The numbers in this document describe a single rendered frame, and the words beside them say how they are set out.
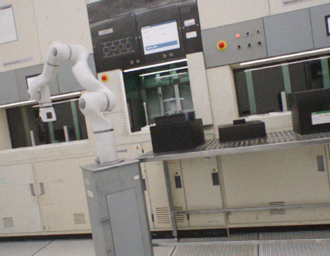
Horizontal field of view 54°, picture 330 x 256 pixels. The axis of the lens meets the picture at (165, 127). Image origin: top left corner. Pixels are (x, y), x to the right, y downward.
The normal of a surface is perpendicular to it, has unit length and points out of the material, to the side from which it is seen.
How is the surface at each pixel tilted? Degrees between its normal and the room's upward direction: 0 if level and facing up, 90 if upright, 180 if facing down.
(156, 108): 90
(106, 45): 90
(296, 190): 90
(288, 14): 90
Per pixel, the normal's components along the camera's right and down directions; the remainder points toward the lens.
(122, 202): 0.48, -0.03
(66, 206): -0.27, 0.09
